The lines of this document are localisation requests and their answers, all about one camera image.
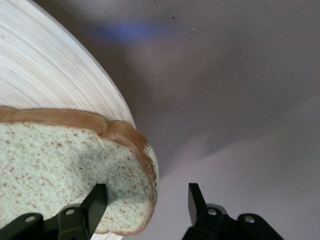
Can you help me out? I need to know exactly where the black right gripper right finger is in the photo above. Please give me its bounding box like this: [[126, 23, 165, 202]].
[[184, 182, 227, 240]]

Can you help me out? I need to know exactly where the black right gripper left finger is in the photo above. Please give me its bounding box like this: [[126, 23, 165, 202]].
[[57, 183, 109, 240]]

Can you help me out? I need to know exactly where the slice of brown bread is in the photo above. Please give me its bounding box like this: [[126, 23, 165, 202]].
[[0, 106, 160, 237]]

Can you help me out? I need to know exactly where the round wooden plate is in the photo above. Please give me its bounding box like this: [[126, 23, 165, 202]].
[[0, 0, 136, 240]]

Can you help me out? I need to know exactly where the brown table cover sheet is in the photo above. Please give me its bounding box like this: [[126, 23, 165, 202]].
[[32, 0, 320, 240]]

